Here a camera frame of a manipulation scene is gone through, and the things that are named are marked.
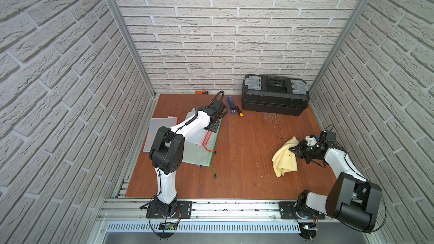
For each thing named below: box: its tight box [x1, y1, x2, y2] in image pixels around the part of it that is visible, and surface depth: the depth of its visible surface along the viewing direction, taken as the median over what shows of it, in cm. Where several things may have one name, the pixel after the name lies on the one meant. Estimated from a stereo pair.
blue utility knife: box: [227, 94, 237, 115], surface depth 115 cm
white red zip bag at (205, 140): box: [201, 129, 217, 155], surface depth 98 cm
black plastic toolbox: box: [241, 73, 311, 116], surface depth 102 cm
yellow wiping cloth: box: [271, 136, 300, 178], surface depth 86 cm
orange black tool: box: [194, 90, 210, 95], surface depth 124 cm
